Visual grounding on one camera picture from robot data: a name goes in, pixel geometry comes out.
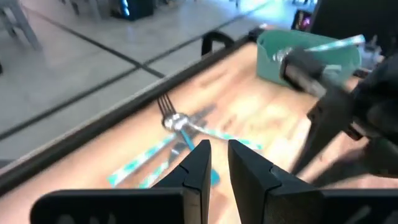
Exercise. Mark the black computer case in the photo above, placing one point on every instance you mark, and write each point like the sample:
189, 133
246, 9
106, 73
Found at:
133, 9

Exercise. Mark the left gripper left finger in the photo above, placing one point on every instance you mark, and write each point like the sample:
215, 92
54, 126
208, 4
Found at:
192, 177

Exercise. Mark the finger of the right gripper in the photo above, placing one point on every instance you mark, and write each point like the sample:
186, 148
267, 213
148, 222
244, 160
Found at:
308, 82
304, 60

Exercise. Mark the black cabinet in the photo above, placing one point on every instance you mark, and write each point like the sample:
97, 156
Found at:
342, 15

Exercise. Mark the black aluminium table frame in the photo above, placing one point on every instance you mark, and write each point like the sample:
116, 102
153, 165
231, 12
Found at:
93, 128

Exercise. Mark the teal plastic bin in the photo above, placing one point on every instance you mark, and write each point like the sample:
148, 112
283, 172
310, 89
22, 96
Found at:
267, 70

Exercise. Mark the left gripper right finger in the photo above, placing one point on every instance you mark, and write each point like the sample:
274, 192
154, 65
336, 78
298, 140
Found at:
248, 180

